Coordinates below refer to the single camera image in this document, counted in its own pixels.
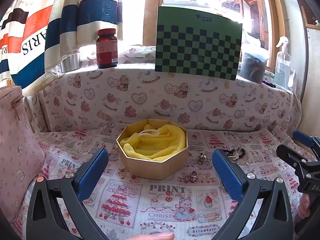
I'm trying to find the person's left hand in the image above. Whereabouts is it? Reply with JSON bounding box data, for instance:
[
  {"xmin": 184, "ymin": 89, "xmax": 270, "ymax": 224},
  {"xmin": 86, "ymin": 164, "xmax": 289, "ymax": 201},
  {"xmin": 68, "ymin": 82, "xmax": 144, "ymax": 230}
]
[{"xmin": 130, "ymin": 232, "xmax": 175, "ymax": 240}]

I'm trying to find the red supplement bottle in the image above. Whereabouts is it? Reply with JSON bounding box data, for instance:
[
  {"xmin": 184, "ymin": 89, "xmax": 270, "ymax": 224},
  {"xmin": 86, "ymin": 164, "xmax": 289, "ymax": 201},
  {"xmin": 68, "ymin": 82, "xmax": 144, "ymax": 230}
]
[{"xmin": 96, "ymin": 28, "xmax": 118, "ymax": 69}]

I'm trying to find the striped towel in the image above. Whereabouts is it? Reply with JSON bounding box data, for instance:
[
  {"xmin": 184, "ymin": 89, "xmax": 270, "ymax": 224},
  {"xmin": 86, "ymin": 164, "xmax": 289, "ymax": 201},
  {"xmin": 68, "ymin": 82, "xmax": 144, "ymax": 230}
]
[{"xmin": 0, "ymin": 0, "xmax": 124, "ymax": 97}]

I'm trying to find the yellow cloth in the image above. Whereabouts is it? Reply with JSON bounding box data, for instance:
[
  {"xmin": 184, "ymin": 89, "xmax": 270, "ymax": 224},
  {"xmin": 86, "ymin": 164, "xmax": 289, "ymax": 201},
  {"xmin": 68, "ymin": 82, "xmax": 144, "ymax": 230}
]
[{"xmin": 119, "ymin": 123, "xmax": 187, "ymax": 162}]

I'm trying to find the grey plastic tub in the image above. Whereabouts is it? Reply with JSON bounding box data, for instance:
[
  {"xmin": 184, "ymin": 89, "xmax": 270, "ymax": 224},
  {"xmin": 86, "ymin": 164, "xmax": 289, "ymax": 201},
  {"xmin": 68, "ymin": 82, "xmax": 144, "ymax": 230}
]
[{"xmin": 240, "ymin": 46, "xmax": 269, "ymax": 83}]

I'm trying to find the metal cup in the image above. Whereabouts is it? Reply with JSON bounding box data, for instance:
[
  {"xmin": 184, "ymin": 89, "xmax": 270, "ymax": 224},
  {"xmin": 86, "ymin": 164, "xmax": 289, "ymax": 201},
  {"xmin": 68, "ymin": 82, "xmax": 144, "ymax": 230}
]
[{"xmin": 60, "ymin": 52, "xmax": 82, "ymax": 73}]

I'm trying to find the pink bag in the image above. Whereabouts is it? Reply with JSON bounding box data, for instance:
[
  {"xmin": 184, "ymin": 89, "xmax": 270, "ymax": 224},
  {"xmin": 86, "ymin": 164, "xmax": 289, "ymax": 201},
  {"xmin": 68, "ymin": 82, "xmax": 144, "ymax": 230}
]
[{"xmin": 0, "ymin": 85, "xmax": 47, "ymax": 230}]

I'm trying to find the black bead bracelet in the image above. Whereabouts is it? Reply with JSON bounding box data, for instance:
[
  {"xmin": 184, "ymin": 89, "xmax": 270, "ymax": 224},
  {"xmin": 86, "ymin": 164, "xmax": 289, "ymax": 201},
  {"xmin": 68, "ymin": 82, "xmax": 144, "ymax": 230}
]
[{"xmin": 226, "ymin": 148, "xmax": 245, "ymax": 161}]

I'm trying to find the gold octagonal box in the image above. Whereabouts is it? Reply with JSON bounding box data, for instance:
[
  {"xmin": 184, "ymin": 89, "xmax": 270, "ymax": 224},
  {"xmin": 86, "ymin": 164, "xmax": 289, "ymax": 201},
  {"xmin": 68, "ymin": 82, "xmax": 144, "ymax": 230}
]
[{"xmin": 116, "ymin": 119, "xmax": 188, "ymax": 180}]

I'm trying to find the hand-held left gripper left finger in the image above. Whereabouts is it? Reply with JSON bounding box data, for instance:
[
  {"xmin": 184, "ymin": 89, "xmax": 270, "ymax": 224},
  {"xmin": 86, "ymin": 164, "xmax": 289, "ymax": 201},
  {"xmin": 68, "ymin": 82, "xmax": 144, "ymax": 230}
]
[{"xmin": 26, "ymin": 147, "xmax": 109, "ymax": 240}]

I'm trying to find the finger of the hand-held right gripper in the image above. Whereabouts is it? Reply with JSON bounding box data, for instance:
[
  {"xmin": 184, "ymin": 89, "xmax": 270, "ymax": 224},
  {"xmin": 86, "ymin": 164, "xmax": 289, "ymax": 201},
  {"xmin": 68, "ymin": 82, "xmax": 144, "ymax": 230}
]
[
  {"xmin": 292, "ymin": 129, "xmax": 317, "ymax": 161},
  {"xmin": 276, "ymin": 144, "xmax": 312, "ymax": 172}
]

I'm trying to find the bear print cover cloth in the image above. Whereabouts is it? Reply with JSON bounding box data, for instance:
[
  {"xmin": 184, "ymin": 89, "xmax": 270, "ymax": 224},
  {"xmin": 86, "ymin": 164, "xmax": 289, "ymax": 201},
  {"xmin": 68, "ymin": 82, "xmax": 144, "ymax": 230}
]
[{"xmin": 24, "ymin": 45, "xmax": 303, "ymax": 133}]

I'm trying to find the green checkered board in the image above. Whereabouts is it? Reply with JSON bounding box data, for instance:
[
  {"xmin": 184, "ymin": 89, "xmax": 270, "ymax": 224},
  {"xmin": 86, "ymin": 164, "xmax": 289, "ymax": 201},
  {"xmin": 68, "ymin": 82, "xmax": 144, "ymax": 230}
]
[{"xmin": 154, "ymin": 5, "xmax": 243, "ymax": 81}]

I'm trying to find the strawberry print tablecloth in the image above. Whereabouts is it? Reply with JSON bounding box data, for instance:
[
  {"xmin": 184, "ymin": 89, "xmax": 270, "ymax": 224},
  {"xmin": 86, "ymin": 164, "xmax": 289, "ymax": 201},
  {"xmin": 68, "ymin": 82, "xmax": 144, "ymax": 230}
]
[{"xmin": 22, "ymin": 122, "xmax": 318, "ymax": 240}]

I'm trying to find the person's right hand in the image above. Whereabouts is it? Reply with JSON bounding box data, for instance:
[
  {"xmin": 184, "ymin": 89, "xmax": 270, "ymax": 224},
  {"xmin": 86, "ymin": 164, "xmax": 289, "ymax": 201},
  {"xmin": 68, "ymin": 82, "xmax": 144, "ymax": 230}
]
[{"xmin": 298, "ymin": 194, "xmax": 312, "ymax": 219}]

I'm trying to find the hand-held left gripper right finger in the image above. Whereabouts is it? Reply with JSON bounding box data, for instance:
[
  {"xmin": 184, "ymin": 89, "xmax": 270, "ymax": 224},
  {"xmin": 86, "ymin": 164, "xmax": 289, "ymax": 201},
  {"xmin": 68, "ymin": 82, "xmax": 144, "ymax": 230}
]
[{"xmin": 212, "ymin": 149, "xmax": 293, "ymax": 240}]

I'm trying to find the clear spray bottle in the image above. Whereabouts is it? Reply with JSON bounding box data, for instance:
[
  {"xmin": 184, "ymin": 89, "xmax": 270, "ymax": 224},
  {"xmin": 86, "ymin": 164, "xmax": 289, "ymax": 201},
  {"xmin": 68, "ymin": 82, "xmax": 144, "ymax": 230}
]
[{"xmin": 273, "ymin": 36, "xmax": 293, "ymax": 89}]

